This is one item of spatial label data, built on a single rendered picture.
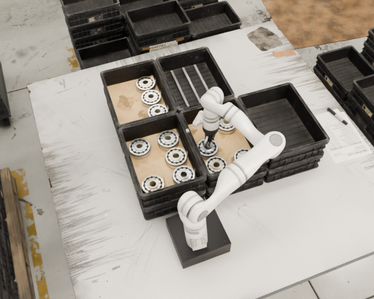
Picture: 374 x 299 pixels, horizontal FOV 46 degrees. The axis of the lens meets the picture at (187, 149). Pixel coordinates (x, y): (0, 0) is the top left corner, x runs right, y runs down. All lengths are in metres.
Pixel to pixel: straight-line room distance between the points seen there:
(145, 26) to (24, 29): 1.40
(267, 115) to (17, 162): 1.83
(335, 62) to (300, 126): 1.32
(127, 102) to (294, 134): 0.86
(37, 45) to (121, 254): 2.55
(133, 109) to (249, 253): 0.92
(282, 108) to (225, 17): 1.44
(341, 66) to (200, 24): 1.09
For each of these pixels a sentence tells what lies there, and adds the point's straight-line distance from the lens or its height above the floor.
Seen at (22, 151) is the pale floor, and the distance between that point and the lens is 3.34.
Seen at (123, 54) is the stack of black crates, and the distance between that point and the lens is 3.44.
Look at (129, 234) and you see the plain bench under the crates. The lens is 2.03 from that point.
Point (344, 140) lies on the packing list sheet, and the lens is 2.42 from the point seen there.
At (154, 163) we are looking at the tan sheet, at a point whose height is 0.83.
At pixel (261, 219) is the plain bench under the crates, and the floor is 0.70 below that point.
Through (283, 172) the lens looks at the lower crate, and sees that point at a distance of 2.14.
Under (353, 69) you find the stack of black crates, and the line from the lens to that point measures 3.49.
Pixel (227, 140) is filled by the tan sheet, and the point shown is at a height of 0.83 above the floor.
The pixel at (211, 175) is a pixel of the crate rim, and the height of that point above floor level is 0.93.
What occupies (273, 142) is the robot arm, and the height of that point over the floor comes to 1.14.
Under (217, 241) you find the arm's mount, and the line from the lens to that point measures 1.90.
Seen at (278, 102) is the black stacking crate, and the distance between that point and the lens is 2.33.
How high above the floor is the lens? 2.51
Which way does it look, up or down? 53 degrees down
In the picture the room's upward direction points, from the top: 1 degrees counter-clockwise
